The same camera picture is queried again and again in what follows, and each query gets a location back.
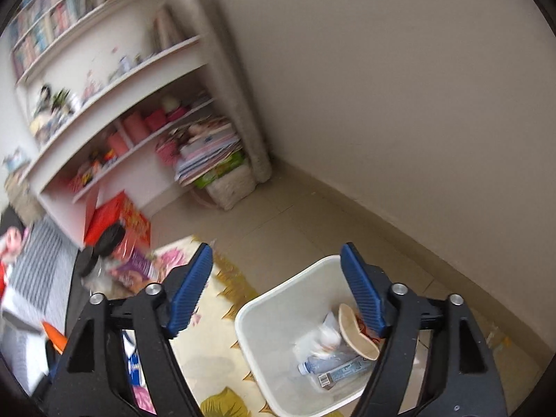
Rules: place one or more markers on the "white bookshelf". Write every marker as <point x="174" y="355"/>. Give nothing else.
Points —
<point x="130" y="82"/>

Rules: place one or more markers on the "pile of papers and books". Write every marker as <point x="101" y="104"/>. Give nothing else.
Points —
<point x="208" y="152"/>

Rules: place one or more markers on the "striped grey sofa cover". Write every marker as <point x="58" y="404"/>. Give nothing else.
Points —
<point x="43" y="260"/>

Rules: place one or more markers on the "clear plastic bottle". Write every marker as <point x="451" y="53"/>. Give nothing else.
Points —
<point x="325" y="362"/>

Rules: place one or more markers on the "orange cushion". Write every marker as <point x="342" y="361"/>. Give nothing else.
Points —
<point x="2" y="273"/>

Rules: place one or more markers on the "paper cup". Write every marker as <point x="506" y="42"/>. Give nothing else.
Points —
<point x="356" y="334"/>

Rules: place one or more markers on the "red cardboard box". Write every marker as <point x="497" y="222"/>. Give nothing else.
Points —
<point x="117" y="217"/>

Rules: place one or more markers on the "blue tissue box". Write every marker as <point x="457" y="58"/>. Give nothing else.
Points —
<point x="14" y="160"/>

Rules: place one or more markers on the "clear jar black lid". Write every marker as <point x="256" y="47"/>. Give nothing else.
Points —
<point x="93" y="273"/>

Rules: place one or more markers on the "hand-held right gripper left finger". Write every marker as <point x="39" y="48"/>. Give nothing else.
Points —
<point x="189" y="295"/>

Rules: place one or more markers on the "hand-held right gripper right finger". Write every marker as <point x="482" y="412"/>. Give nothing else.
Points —
<point x="362" y="295"/>

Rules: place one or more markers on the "dark-haired doll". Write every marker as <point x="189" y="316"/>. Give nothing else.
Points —
<point x="44" y="100"/>

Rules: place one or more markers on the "white plush ball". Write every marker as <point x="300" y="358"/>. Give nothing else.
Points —
<point x="170" y="104"/>

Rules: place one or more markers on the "red wrapper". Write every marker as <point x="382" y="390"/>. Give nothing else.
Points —
<point x="54" y="334"/>

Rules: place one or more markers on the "pink plush pig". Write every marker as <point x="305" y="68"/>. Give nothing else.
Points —
<point x="11" y="243"/>

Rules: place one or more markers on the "white sack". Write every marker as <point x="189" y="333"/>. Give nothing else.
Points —
<point x="232" y="189"/>

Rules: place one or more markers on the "small pink basket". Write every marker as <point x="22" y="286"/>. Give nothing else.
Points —
<point x="156" y="120"/>

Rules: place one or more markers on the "floral tablecloth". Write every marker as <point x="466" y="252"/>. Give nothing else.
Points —
<point x="217" y="356"/>

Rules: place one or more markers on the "pink pen holder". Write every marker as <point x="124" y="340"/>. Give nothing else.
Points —
<point x="135" y="127"/>
<point x="118" y="145"/>

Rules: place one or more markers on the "dark grey sofa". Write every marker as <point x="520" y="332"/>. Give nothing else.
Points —
<point x="74" y="278"/>

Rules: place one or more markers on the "white plastic waste bin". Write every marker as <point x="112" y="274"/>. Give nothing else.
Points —
<point x="278" y="334"/>

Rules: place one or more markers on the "purple label jar black lid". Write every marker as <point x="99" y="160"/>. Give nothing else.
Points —
<point x="134" y="265"/>

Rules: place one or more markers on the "green potted plant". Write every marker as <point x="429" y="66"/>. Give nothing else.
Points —
<point x="61" y="100"/>

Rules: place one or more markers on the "leaning upright books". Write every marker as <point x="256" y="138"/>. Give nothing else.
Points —
<point x="167" y="28"/>

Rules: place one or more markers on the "blue and white box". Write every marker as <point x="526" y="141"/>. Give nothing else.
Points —
<point x="132" y="360"/>

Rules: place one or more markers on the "green cardboard box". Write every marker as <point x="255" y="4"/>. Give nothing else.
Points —
<point x="221" y="171"/>

